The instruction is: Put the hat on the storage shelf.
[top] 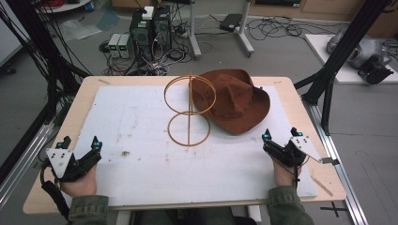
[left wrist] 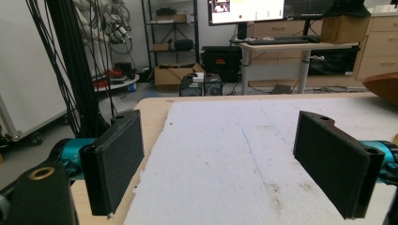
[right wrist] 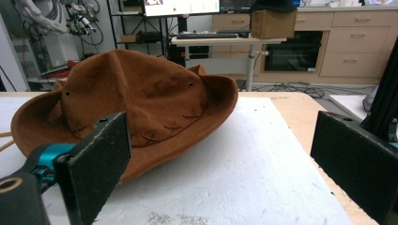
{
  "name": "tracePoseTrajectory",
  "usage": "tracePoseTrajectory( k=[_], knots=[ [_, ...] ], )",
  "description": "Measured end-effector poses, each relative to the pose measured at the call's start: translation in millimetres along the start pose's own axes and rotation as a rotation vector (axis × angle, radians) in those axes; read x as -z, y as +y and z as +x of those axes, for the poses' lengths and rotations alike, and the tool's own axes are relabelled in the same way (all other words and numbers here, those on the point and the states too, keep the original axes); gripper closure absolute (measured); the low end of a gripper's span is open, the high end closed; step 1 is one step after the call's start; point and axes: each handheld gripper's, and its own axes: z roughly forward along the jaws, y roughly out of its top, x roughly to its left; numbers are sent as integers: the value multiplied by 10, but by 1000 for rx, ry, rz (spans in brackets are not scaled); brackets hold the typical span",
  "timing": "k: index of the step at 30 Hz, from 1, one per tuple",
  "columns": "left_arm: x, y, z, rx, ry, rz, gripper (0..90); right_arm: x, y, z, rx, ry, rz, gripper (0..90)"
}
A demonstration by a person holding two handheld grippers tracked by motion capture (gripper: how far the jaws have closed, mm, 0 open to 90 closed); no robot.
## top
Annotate person's legs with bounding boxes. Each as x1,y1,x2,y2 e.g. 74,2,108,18
130,205,258,225

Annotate white panel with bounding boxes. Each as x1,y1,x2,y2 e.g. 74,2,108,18
0,0,31,68

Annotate white foam mat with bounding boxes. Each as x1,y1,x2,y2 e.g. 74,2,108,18
72,84,319,207

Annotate thin wooden stick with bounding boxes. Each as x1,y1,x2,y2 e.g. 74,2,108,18
310,175,334,198

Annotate black metal frame post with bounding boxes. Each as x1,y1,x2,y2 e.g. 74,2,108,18
293,0,393,136
0,0,92,186

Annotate person's left hand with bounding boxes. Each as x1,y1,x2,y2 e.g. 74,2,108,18
60,164,99,199

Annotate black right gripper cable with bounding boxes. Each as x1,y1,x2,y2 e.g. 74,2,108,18
268,153,312,190

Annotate small white box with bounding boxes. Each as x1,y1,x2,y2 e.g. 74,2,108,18
141,6,155,21

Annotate grey power supply unit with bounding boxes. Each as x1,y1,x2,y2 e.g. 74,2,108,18
117,33,134,60
107,33,122,59

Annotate white floor board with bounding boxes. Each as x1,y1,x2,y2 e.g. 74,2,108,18
304,33,398,85

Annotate grey helmet-like shell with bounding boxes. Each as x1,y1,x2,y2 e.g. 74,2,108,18
326,25,392,70

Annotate white stand leg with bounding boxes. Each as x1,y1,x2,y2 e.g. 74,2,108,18
234,0,255,58
187,0,203,61

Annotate tangle of cables by computers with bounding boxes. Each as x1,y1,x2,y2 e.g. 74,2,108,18
98,27,195,77

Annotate grey metal tab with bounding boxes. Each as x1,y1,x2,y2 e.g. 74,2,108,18
321,157,341,166

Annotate golden wire hat stand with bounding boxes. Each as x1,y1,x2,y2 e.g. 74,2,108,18
163,70,218,148

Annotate round white table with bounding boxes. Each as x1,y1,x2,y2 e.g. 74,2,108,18
35,0,92,14

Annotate teal sheet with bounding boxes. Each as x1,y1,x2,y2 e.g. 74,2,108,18
96,8,122,31

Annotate flat black box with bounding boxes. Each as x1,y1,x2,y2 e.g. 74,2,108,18
219,12,244,33

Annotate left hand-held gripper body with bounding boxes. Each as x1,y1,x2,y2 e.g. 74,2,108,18
44,147,95,184

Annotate brown felt hat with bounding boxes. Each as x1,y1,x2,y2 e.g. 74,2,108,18
191,68,271,136

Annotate black device on board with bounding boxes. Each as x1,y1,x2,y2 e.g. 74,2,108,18
357,54,395,85

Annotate tangle of black floor cables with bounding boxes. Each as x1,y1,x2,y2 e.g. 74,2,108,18
246,14,342,42

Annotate person's right hand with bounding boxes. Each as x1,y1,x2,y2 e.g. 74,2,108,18
272,158,303,188

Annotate black computer tower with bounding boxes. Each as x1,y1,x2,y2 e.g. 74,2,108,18
129,8,155,61
152,5,174,52

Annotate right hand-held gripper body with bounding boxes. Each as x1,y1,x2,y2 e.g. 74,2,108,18
263,134,324,169

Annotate aluminium rail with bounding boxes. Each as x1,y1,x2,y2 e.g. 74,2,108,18
300,96,371,225
0,121,54,211

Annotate clear plastic sheet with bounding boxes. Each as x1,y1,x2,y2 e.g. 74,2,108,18
58,18,103,42

